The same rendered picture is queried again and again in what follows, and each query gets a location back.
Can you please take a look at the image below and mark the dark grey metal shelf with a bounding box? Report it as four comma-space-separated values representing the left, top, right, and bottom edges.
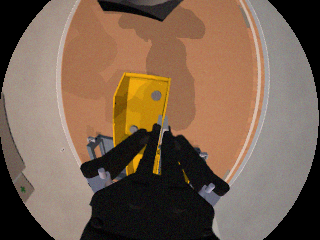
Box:
86, 134, 209, 180

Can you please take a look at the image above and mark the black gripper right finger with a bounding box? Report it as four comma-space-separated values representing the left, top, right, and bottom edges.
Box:
160, 116, 230, 213

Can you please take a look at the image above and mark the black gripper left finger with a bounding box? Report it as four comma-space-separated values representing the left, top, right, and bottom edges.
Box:
80, 115, 162, 209

